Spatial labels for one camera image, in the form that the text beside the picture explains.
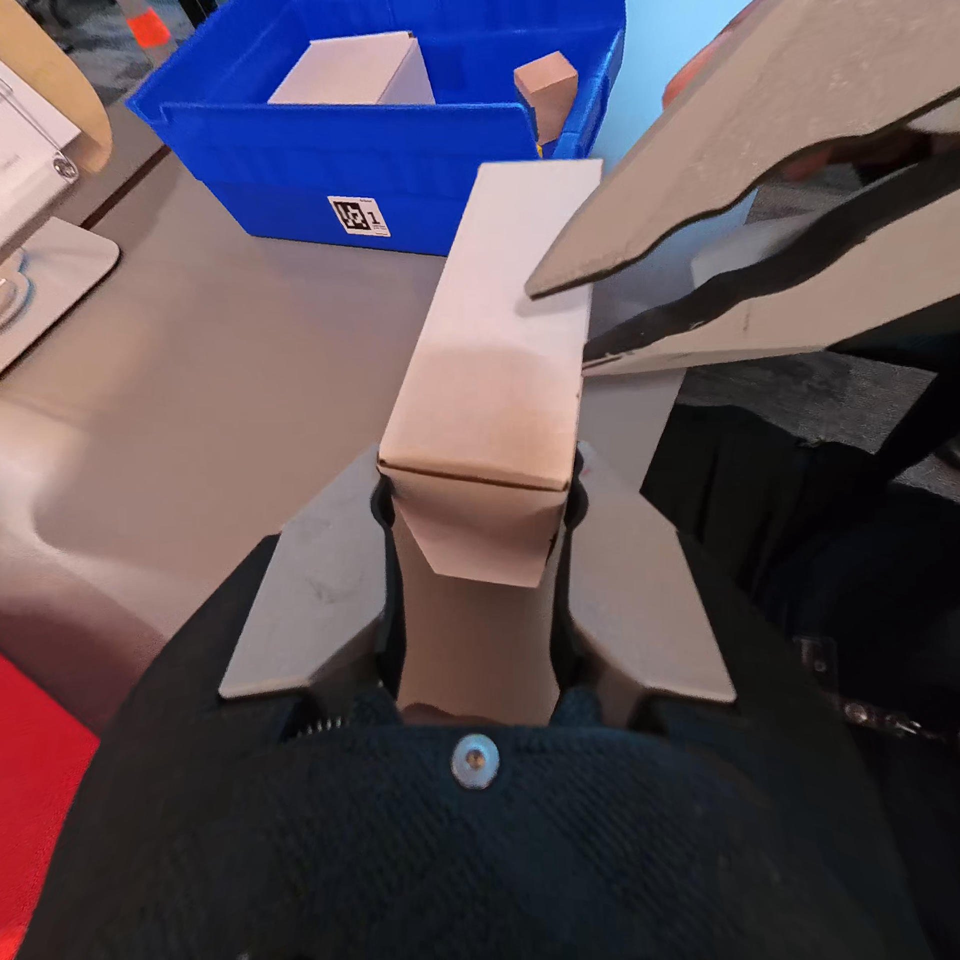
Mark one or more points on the white display panel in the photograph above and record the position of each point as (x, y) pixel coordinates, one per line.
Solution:
(30, 150)

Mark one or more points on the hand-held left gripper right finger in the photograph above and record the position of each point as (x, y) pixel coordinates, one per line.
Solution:
(637, 600)

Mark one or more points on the wooden cube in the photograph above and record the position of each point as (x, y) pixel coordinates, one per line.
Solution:
(546, 90)

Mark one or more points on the white cardboard box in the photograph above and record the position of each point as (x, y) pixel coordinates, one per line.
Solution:
(345, 71)
(495, 337)

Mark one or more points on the red cloth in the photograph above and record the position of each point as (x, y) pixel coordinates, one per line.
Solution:
(30, 750)

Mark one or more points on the orange object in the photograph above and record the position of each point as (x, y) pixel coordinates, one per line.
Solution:
(148, 26)

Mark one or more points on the curved plywood panel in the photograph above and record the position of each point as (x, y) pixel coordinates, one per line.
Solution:
(45, 67)

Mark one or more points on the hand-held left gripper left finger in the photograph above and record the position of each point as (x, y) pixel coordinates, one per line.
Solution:
(315, 600)

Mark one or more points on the white tag sticker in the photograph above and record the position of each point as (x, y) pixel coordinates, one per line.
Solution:
(360, 216)

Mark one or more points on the blue plastic bin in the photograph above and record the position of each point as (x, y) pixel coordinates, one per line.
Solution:
(337, 165)

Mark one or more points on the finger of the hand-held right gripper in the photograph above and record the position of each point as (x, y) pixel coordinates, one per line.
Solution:
(750, 112)
(862, 300)

